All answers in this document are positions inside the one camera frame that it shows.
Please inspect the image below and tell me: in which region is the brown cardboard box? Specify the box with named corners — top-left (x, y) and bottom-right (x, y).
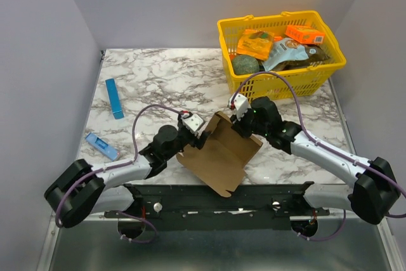
top-left (176, 112), bottom-right (263, 198)

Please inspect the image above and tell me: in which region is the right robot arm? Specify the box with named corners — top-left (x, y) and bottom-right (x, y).
top-left (228, 94), bottom-right (400, 225)

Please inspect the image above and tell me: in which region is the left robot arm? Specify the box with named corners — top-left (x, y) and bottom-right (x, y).
top-left (44, 124), bottom-right (211, 228)

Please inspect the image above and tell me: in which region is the orange carton box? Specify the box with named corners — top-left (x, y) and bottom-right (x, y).
top-left (285, 25), bottom-right (325, 44)

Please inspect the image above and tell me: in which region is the green round melon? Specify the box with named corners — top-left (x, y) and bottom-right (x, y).
top-left (232, 55), bottom-right (260, 76)

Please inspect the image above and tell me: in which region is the long blue bar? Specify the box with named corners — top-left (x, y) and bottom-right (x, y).
top-left (105, 78), bottom-right (124, 119)

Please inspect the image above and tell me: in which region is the yellow plastic basket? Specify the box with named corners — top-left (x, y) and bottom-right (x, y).
top-left (217, 10), bottom-right (346, 96)

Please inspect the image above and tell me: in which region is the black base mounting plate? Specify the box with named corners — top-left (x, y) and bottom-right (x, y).
top-left (104, 182), bottom-right (370, 232)

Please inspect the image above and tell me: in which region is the orange snack pouch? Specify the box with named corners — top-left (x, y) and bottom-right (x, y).
top-left (237, 29), bottom-right (274, 61)

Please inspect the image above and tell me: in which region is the small blue block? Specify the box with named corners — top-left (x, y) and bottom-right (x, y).
top-left (85, 133), bottom-right (119, 161)

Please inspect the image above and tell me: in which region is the light blue snack bag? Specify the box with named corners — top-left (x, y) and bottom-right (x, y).
top-left (263, 37), bottom-right (309, 72)

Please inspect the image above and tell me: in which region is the dark brown snack bag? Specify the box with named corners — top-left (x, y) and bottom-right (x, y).
top-left (273, 45), bottom-right (331, 71)

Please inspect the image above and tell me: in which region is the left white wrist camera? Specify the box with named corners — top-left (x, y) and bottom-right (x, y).
top-left (181, 112), bottom-right (205, 135)

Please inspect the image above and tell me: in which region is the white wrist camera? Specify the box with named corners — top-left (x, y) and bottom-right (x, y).
top-left (181, 112), bottom-right (205, 135)
top-left (228, 93), bottom-right (249, 120)

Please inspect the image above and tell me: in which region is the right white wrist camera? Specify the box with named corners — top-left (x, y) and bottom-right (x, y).
top-left (228, 93), bottom-right (249, 120)

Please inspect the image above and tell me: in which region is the aluminium frame rail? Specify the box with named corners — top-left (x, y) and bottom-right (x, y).
top-left (38, 213), bottom-right (405, 270)

